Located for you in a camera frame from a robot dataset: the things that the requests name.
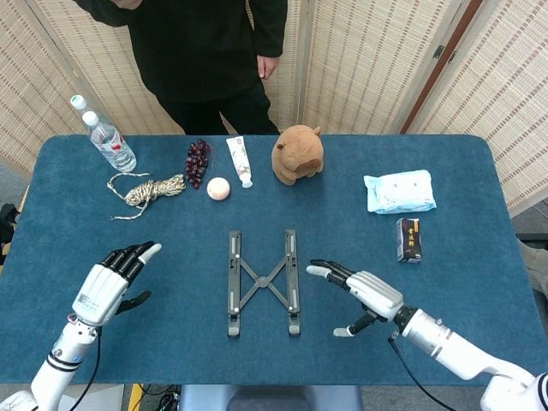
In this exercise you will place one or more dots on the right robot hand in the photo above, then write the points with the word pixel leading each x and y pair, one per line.
pixel 377 293

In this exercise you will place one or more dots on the person's right hand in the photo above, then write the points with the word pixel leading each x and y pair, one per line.
pixel 127 3

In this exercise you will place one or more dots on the person's left hand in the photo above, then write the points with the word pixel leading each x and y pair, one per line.
pixel 268 66

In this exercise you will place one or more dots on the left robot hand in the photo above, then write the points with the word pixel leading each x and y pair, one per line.
pixel 100 291

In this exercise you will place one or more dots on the brown capybara plush toy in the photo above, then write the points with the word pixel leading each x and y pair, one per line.
pixel 297 154

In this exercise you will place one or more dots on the black folding laptop stand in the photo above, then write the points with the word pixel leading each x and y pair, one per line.
pixel 262 281

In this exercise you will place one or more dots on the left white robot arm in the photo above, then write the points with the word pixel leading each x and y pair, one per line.
pixel 60 364

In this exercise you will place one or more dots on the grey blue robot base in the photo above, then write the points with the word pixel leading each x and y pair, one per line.
pixel 274 398

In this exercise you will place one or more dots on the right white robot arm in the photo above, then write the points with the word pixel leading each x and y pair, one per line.
pixel 449 347

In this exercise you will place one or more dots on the black carton box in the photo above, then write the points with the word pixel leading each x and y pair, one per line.
pixel 409 240

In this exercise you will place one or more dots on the person in black clothes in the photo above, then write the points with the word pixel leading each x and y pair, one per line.
pixel 201 51

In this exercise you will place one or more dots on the woven bamboo folding screen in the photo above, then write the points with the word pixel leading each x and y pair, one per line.
pixel 364 64

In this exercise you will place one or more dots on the white floral cream tube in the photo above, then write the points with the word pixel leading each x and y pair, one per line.
pixel 240 160

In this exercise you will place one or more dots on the blue carpet table cover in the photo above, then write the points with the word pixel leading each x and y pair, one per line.
pixel 180 351

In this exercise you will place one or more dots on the light blue wipes pack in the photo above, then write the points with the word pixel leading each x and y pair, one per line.
pixel 400 192

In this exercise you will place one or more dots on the green cap water bottle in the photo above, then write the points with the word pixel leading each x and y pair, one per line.
pixel 79 102

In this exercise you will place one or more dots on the black equipment beside table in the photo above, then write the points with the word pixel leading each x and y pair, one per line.
pixel 6 231

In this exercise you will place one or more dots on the dark red grape bunch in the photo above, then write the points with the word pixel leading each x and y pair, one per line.
pixel 196 164

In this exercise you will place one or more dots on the pink peach ball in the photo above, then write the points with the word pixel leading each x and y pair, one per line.
pixel 218 188

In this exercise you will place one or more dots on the red label water bottle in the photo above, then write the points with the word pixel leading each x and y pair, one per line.
pixel 113 147

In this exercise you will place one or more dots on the black metal hinge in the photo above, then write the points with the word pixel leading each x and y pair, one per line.
pixel 438 51
pixel 452 57

